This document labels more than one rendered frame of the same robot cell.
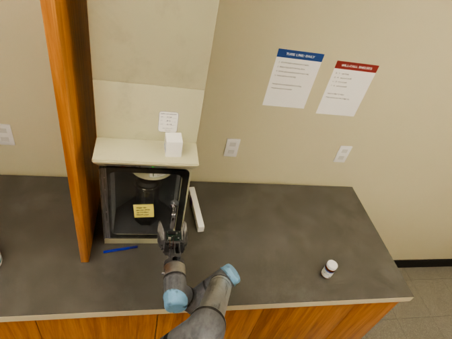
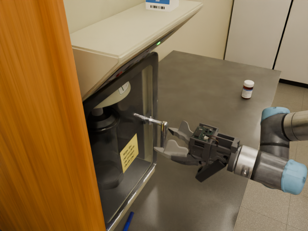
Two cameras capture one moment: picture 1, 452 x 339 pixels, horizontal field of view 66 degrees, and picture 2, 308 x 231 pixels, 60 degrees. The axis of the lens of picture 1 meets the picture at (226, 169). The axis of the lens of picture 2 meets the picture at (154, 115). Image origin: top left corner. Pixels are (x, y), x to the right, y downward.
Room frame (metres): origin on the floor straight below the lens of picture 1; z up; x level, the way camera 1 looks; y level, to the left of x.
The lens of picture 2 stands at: (0.48, 0.58, 1.64)
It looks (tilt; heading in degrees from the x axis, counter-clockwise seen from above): 36 degrees down; 315
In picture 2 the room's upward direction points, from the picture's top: straight up
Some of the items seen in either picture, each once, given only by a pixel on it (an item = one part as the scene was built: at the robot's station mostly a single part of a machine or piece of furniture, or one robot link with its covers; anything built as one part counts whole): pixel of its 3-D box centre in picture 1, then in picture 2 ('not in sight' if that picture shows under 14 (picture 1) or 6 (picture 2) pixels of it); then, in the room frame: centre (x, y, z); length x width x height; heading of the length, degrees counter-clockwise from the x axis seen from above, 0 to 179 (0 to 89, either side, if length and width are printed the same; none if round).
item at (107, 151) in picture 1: (146, 162); (143, 45); (0.83, 0.25, 1.46); 0.32 x 0.11 x 0.10; 107
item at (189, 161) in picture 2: (164, 241); (187, 156); (0.78, 0.16, 1.15); 0.09 x 0.05 x 0.02; 39
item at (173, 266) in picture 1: (173, 271); (244, 162); (0.65, 0.09, 1.17); 0.08 x 0.05 x 0.08; 107
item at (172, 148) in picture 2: (161, 228); (170, 147); (0.82, 0.18, 1.17); 0.09 x 0.03 x 0.06; 39
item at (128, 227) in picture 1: (144, 206); (128, 145); (0.88, 0.27, 1.19); 0.30 x 0.01 x 0.40; 107
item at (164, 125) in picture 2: (172, 216); (158, 132); (0.88, 0.16, 1.17); 0.05 x 0.03 x 0.10; 17
